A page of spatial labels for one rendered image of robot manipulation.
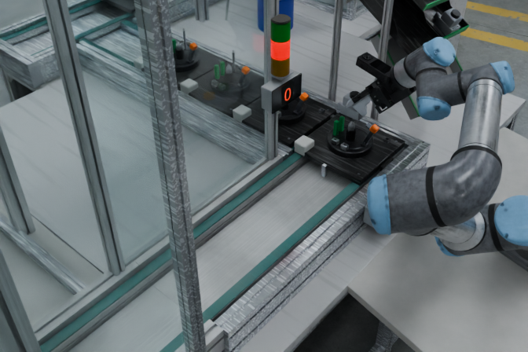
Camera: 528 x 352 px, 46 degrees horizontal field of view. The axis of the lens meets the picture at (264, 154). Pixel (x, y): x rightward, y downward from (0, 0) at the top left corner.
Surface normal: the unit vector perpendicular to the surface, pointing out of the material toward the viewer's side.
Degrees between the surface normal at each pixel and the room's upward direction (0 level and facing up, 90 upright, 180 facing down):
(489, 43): 0
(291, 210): 0
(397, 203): 57
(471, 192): 51
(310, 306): 0
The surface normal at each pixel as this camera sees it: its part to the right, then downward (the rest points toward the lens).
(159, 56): 0.76, 0.40
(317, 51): 0.00, -0.78
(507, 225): -0.45, -0.30
